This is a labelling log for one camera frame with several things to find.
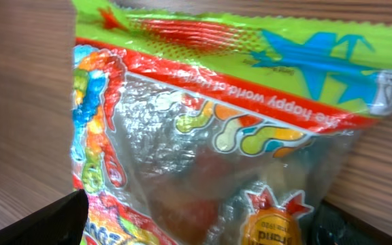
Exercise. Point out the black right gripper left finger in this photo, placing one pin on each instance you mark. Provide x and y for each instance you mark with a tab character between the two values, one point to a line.
60	223

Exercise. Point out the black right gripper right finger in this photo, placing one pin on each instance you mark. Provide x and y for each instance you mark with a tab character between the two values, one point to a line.
333	226

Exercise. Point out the green Haribo candy bag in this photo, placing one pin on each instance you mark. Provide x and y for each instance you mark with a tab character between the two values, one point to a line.
217	128

